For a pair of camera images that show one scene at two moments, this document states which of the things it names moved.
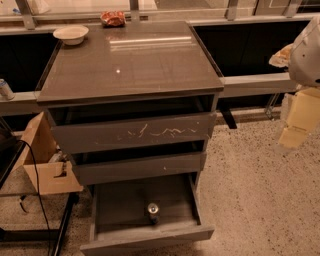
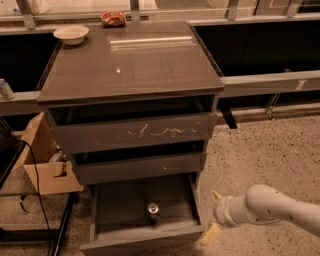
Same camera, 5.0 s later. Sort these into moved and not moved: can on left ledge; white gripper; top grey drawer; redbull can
Moved: white gripper
Not moved: redbull can; top grey drawer; can on left ledge
